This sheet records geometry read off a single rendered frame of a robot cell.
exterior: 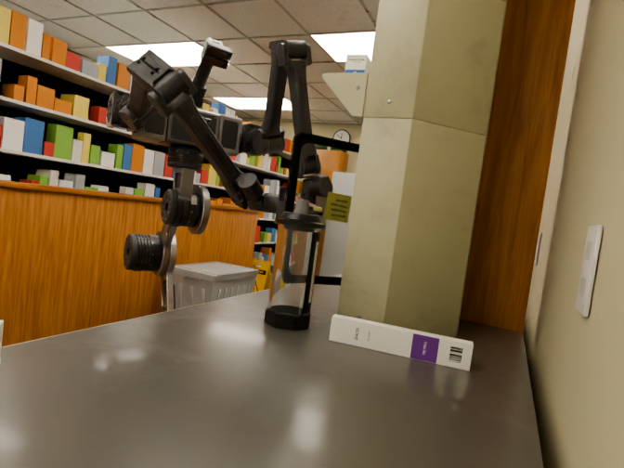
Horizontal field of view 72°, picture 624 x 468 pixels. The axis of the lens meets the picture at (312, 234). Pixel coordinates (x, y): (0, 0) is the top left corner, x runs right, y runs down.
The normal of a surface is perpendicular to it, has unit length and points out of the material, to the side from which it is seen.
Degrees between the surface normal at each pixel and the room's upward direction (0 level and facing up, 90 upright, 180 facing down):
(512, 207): 90
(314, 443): 0
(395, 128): 90
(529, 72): 90
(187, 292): 96
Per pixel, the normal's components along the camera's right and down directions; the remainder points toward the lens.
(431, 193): 0.34, 0.10
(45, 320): 0.90, 0.14
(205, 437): 0.13, -0.99
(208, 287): -0.43, 0.09
